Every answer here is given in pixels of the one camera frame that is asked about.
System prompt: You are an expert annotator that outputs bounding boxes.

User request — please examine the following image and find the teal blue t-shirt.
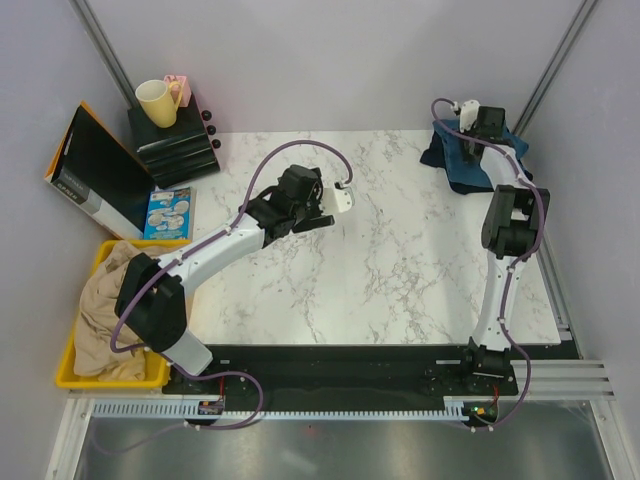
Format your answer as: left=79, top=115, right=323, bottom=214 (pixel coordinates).
left=419, top=119, right=533, bottom=195

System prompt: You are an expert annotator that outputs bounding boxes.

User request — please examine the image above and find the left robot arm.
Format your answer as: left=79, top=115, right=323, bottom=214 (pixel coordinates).
left=115, top=165, right=354, bottom=393

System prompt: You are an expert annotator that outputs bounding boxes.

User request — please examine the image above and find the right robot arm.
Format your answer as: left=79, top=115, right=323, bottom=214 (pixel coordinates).
left=457, top=100, right=550, bottom=394

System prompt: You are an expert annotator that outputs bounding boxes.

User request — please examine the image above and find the folded navy t-shirt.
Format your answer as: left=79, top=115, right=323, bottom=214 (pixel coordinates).
left=440, top=120, right=529, bottom=195

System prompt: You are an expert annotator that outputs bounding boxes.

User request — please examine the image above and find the blue picture booklet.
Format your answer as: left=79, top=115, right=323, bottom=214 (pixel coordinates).
left=143, top=187, right=196, bottom=240

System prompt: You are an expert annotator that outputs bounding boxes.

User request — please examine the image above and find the black stepped stand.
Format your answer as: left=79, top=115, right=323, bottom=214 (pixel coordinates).
left=128, top=95, right=221, bottom=189

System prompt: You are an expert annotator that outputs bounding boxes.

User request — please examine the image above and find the pink small box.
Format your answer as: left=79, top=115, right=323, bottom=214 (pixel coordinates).
left=164, top=74, right=192, bottom=108

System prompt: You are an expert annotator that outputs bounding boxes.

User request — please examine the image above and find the yellow ceramic mug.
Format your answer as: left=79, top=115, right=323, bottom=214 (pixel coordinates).
left=135, top=80, right=179, bottom=128

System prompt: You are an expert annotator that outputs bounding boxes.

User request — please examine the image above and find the black orange cardboard box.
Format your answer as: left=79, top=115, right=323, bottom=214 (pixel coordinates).
left=45, top=102, right=156, bottom=240

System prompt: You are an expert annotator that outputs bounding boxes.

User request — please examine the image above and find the yellow plastic bin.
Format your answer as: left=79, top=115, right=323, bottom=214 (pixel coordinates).
left=55, top=240, right=188, bottom=390

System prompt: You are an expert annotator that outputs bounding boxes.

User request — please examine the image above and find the beige t-shirt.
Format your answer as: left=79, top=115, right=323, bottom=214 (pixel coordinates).
left=73, top=241, right=169, bottom=382

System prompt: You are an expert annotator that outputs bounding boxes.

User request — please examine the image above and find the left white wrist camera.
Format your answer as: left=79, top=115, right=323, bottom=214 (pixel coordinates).
left=320, top=184, right=355, bottom=215

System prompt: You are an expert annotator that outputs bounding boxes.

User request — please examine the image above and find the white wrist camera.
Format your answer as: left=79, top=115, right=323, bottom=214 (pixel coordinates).
left=451, top=100, right=481, bottom=133
left=320, top=184, right=355, bottom=215

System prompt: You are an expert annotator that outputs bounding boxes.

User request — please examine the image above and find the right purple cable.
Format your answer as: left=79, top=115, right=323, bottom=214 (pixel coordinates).
left=430, top=97, right=546, bottom=434

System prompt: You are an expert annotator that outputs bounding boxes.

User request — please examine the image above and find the purple cable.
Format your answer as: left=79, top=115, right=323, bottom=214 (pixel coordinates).
left=92, top=140, right=354, bottom=455
left=430, top=97, right=546, bottom=434

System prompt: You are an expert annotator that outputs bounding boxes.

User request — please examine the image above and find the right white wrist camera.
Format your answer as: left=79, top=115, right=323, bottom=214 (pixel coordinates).
left=451, top=100, right=481, bottom=133

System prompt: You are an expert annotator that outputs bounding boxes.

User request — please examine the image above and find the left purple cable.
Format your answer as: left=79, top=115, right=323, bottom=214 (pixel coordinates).
left=92, top=140, right=354, bottom=455

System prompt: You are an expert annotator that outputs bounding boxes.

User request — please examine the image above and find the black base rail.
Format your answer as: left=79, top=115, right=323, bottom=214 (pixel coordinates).
left=162, top=345, right=518, bottom=410

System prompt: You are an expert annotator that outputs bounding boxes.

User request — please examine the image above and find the right aluminium frame post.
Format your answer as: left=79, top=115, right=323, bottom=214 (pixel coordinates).
left=513, top=0, right=601, bottom=136

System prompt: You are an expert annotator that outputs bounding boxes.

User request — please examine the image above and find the aluminium frame post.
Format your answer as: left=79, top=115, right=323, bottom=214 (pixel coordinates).
left=513, top=0, right=601, bottom=136
left=69, top=0, right=138, bottom=108

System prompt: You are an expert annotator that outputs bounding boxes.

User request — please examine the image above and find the grey slotted cable duct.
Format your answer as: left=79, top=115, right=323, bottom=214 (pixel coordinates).
left=91, top=397, right=471, bottom=422

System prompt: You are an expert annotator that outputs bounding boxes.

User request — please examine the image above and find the left aluminium frame post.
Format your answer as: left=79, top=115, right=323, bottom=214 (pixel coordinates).
left=69, top=0, right=138, bottom=108

